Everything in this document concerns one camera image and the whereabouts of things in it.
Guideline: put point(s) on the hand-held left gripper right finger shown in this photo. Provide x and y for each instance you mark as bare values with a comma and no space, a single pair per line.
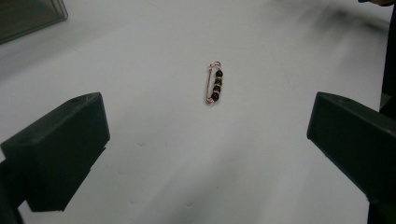
358,146

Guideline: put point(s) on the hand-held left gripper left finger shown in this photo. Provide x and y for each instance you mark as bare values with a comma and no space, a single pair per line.
59,146

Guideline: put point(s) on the clear smoky plastic organizer box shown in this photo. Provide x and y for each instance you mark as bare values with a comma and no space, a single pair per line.
25,15

